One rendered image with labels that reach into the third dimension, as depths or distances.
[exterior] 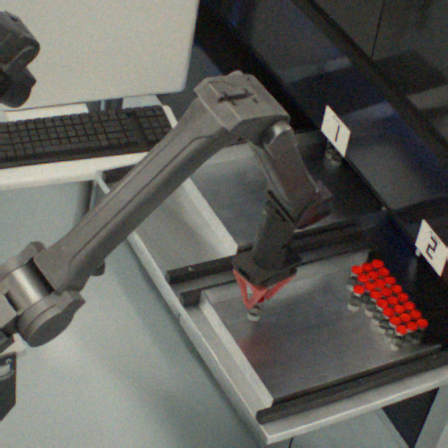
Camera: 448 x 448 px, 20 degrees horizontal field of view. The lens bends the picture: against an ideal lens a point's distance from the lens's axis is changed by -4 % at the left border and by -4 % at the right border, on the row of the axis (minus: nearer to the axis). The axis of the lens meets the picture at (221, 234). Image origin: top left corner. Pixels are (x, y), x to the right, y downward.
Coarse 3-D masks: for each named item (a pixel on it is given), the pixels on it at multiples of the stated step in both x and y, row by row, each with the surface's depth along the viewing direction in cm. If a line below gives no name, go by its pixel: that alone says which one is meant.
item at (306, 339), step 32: (352, 256) 235; (224, 288) 224; (288, 288) 230; (320, 288) 231; (224, 320) 222; (288, 320) 224; (320, 320) 225; (352, 320) 226; (256, 352) 217; (288, 352) 218; (320, 352) 219; (352, 352) 220; (384, 352) 221; (416, 352) 218; (256, 384) 210; (288, 384) 213; (320, 384) 209
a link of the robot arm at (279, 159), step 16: (272, 128) 164; (288, 128) 165; (272, 144) 165; (288, 144) 169; (272, 160) 179; (288, 160) 183; (272, 176) 185; (288, 176) 188; (304, 176) 193; (272, 192) 203; (288, 192) 194; (304, 192) 196; (320, 192) 200; (288, 208) 199
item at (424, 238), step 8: (424, 224) 223; (424, 232) 223; (432, 232) 221; (424, 240) 224; (424, 248) 225; (440, 248) 220; (432, 256) 223; (440, 256) 220; (432, 264) 223; (440, 264) 221; (440, 272) 221
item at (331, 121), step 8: (328, 112) 244; (328, 120) 245; (336, 120) 242; (328, 128) 246; (336, 128) 243; (344, 128) 240; (328, 136) 246; (344, 136) 241; (336, 144) 244; (344, 144) 242; (344, 152) 242
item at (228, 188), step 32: (224, 160) 254; (256, 160) 256; (320, 160) 259; (192, 192) 244; (224, 192) 247; (256, 192) 249; (352, 192) 253; (224, 224) 235; (256, 224) 242; (320, 224) 239; (352, 224) 243
